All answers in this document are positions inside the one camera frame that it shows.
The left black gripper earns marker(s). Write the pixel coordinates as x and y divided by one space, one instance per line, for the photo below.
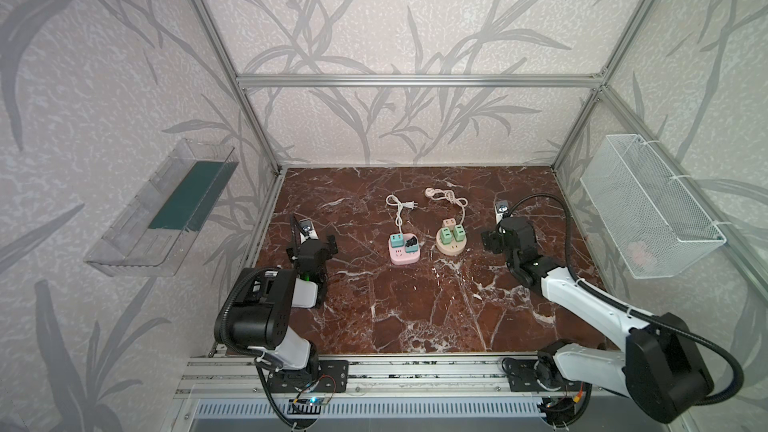
313 246

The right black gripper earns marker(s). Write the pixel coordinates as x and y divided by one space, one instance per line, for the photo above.
498 239

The green plug adapter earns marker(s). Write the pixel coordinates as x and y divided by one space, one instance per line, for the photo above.
459 233
445 236

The pink plug adapter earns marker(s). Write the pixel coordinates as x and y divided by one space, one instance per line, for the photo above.
449 223

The beige round power strip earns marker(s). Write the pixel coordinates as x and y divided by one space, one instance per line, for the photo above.
453 249

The pink square power strip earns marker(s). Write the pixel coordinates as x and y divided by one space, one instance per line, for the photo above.
398 257

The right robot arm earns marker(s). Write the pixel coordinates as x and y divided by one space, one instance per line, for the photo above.
663 367

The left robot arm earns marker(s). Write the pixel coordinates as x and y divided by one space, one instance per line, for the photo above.
255 317

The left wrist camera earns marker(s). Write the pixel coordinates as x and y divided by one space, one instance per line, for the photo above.
307 230

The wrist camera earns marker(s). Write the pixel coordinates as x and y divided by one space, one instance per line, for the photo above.
502 210
307 230

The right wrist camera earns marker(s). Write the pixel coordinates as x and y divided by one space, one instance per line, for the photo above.
502 210

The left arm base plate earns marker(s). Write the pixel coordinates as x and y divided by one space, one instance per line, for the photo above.
325 376

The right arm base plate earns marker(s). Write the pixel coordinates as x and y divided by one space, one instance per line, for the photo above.
522 376

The white wire mesh basket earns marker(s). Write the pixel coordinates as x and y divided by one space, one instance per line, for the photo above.
656 224

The aluminium front rail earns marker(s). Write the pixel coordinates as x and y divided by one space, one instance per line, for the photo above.
376 375

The clear plastic wall shelf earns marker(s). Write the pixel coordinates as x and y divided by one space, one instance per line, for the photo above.
158 227

